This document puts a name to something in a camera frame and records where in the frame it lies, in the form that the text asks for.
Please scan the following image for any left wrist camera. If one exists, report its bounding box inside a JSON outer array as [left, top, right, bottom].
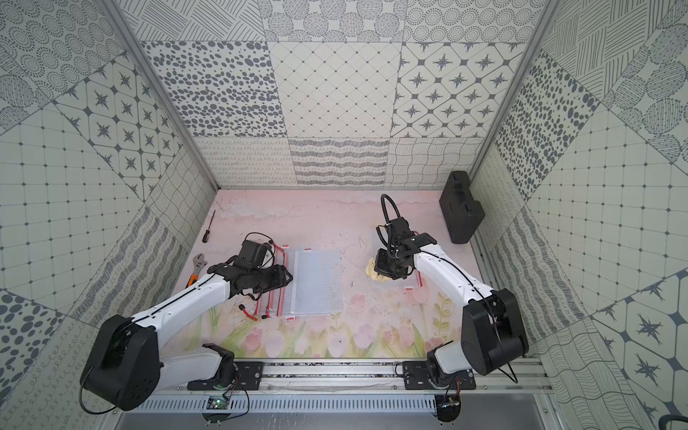
[[234, 239, 272, 270]]

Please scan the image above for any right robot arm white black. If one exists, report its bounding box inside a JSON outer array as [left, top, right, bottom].
[[374, 217, 530, 387]]

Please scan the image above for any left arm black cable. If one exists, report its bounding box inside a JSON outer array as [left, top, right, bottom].
[[241, 231, 278, 270]]

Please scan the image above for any black red screwdriver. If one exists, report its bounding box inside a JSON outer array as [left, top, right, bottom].
[[202, 210, 216, 244]]

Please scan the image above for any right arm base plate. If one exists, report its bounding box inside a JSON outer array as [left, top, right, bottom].
[[399, 342, 477, 391]]

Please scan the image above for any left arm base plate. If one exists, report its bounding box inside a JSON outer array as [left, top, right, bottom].
[[186, 343, 264, 392]]

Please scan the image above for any black plastic case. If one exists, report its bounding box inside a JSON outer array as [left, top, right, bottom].
[[439, 171, 485, 245]]

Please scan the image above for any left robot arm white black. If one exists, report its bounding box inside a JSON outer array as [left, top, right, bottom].
[[80, 262, 293, 411]]

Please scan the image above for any aluminium mounting rail frame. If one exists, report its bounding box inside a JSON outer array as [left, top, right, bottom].
[[133, 358, 553, 421]]

